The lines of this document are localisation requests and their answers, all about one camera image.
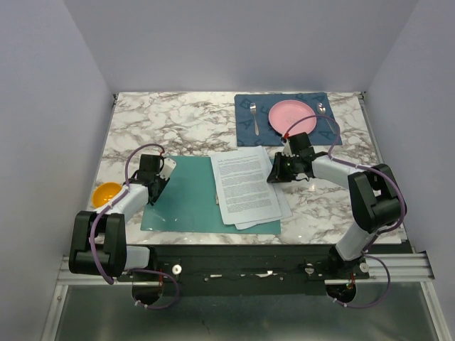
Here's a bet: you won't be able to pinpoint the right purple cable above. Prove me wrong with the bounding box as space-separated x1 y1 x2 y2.
282 114 408 309

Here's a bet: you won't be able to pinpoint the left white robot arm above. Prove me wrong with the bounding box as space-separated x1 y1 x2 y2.
68 154 176 283

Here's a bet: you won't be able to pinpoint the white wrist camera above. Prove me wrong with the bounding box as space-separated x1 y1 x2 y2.
282 140 294 157
159 158 177 180

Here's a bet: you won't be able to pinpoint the orange bowl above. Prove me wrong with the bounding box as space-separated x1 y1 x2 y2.
91 182 122 208

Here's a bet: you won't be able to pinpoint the printed paper sheets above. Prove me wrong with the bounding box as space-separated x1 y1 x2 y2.
210 146 292 232

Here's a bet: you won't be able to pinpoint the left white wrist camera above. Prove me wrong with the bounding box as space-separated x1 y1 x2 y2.
159 158 177 180

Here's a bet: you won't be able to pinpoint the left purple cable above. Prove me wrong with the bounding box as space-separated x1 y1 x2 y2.
89 144 181 310

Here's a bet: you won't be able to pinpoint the blue letter placemat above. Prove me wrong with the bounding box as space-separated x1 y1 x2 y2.
235 92 343 146

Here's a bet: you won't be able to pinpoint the silver spoon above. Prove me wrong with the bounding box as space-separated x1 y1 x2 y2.
316 102 337 135

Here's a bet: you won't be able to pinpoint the purple cable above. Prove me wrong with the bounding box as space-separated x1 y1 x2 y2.
89 144 181 310
282 114 408 309

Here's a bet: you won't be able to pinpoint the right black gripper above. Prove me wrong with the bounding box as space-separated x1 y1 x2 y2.
267 151 300 183

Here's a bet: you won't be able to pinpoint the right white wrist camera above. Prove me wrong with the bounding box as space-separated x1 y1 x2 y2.
282 140 294 157

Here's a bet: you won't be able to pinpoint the aluminium frame rail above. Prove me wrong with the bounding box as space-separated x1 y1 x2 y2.
42 253 451 340

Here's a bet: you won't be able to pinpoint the silver fork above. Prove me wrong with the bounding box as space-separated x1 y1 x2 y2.
250 103 259 136

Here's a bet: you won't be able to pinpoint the pink plate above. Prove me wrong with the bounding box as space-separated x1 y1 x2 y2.
268 99 317 136

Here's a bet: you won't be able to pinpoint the teal file folder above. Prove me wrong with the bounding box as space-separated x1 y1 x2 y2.
140 156 282 234

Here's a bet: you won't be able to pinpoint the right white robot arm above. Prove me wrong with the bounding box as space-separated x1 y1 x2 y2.
267 133 407 278

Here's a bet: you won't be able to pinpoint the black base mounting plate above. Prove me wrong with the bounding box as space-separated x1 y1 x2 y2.
98 244 373 303

